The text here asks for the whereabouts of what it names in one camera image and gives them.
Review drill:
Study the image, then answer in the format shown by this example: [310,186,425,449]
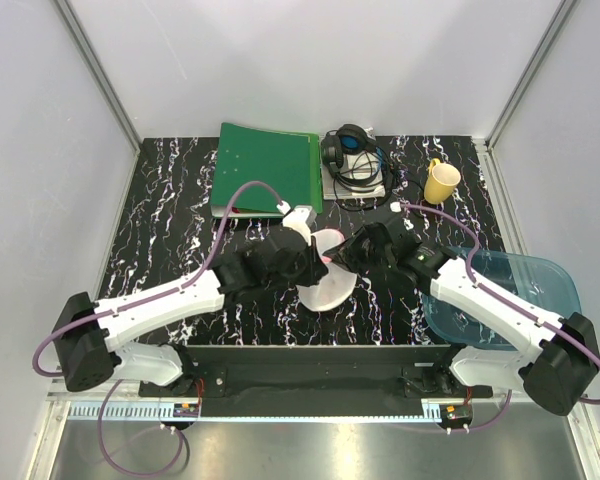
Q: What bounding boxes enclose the white pink mesh laundry bag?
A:
[297,229,357,312]

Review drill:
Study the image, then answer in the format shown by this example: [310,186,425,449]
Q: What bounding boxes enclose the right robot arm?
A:
[325,218,600,416]

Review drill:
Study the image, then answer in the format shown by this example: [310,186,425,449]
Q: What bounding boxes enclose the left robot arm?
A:
[52,227,328,396]

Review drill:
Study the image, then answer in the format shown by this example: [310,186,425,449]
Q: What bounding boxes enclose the grey book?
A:
[320,132,386,200]

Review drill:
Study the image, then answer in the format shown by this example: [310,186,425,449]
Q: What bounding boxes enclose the yellow mug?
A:
[424,158,461,205]

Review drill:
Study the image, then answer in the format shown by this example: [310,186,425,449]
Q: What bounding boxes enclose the green folder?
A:
[210,122,323,218]

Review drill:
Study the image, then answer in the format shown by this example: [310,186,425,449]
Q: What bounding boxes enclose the black blue headphones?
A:
[321,123,397,201]

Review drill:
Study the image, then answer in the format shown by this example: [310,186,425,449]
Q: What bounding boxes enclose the blue transparent plastic bin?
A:
[422,249,581,351]

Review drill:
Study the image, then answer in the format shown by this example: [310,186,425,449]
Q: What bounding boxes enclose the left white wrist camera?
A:
[276,200,317,245]

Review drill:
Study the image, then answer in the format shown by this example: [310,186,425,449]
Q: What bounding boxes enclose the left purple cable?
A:
[32,180,291,377]

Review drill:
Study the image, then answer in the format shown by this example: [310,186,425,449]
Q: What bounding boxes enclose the purple cable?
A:
[32,180,291,377]
[388,201,600,404]

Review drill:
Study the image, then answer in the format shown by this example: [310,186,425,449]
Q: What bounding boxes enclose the white slotted cable duct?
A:
[68,401,174,422]

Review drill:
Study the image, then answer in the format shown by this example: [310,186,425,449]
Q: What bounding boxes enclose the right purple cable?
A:
[388,201,600,404]

